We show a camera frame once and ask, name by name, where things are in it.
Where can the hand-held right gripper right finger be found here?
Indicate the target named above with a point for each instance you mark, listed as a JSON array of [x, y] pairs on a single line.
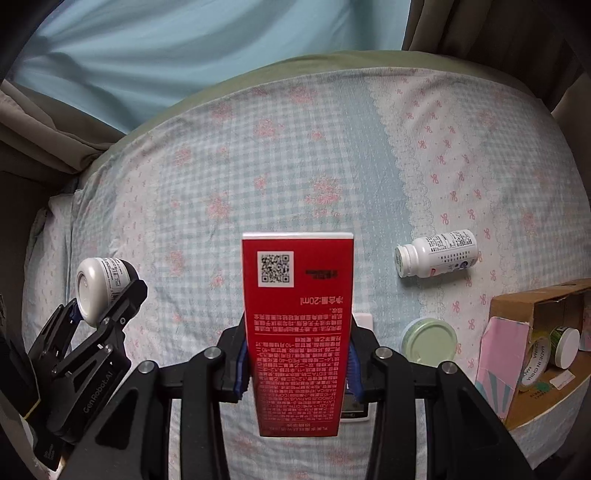
[[354, 369]]

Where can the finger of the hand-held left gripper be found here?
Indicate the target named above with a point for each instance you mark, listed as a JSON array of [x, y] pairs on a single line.
[[74, 316], [113, 318]]

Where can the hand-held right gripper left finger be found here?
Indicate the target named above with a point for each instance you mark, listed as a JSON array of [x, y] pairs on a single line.
[[240, 373]]

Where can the small white labelled bottle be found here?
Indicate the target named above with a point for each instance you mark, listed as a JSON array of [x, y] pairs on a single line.
[[99, 281]]

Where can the red printed carton box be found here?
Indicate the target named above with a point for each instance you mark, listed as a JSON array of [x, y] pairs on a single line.
[[295, 323]]

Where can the small white box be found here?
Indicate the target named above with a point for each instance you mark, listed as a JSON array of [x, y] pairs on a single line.
[[362, 323]]

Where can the white pill bottle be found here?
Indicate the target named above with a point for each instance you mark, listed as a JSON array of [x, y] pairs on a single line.
[[436, 254]]

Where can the pink patterned box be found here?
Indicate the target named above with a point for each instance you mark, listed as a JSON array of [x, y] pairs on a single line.
[[503, 364]]

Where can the beige curtain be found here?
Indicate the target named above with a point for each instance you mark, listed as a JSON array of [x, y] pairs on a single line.
[[51, 134], [485, 37]]

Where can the floral checkered bed sheet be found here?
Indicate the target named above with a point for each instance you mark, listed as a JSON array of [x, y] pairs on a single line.
[[277, 184]]

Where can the green mattress cover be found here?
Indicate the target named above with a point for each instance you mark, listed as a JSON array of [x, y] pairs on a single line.
[[152, 124]]

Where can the brown cardboard box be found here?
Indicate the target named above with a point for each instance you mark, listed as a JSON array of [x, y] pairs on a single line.
[[554, 406]]

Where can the white lidded green jar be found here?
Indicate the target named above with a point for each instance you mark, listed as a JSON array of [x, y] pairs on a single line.
[[565, 346]]

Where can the light blue curtain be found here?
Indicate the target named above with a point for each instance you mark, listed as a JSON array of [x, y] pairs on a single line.
[[184, 50]]

